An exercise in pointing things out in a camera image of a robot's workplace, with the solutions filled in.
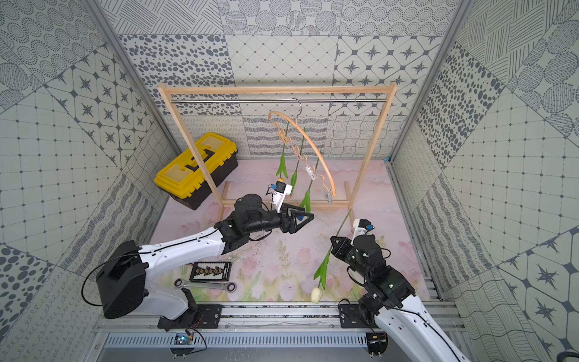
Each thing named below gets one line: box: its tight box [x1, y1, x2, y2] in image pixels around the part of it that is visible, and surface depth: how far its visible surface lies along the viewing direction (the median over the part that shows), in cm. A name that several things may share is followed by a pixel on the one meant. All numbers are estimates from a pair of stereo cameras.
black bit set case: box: [189, 261, 233, 282], surface depth 83 cm
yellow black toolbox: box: [153, 131, 239, 211], surface depth 95 cm
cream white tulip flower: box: [310, 208, 354, 304], surface depth 70 cm
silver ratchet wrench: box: [174, 278, 238, 294], surface depth 82 cm
